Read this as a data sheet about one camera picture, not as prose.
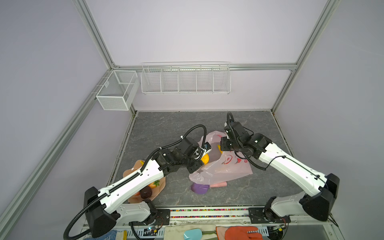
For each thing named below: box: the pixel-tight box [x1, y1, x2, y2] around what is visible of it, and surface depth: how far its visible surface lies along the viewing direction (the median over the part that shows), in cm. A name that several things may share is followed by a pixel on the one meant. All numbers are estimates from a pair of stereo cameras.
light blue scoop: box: [183, 228, 203, 240], surface depth 70 cm
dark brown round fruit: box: [140, 186, 152, 199], surface depth 78 cm
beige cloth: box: [163, 224, 217, 240], surface depth 71 cm
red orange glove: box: [224, 226, 264, 240], surface depth 70 cm
